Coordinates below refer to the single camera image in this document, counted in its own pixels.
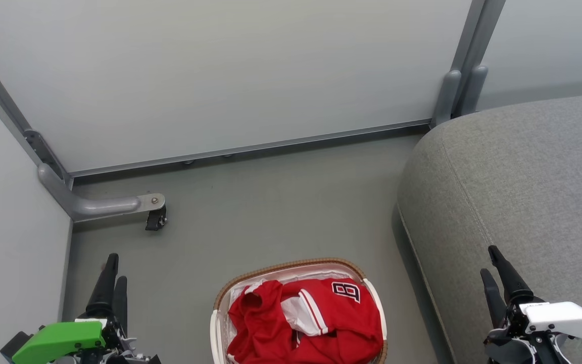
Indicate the black caster wheel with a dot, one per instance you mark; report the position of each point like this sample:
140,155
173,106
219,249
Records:
156,220

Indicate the grey partition double post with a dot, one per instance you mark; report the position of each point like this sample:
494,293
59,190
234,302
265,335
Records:
478,30

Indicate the red jersey with white trim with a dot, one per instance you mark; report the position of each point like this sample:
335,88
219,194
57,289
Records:
316,323

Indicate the white laundry basket brown rim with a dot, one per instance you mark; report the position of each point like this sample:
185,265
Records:
220,313

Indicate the grey fabric sofa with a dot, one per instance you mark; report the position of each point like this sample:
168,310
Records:
523,202

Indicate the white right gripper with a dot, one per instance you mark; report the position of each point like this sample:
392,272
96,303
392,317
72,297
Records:
559,323

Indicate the grey partition foot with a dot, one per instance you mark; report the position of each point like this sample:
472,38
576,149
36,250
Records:
104,205

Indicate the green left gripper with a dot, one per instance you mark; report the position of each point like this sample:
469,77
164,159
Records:
58,341

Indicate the grey partition corner post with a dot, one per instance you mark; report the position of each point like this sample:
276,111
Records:
3,111

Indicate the grey rounded post foot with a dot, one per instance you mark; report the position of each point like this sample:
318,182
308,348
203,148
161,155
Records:
446,98
473,91

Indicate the grey partition base rail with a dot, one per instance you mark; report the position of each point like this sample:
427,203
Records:
250,148

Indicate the dark metal post bracket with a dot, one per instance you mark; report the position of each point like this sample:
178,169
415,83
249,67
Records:
42,150

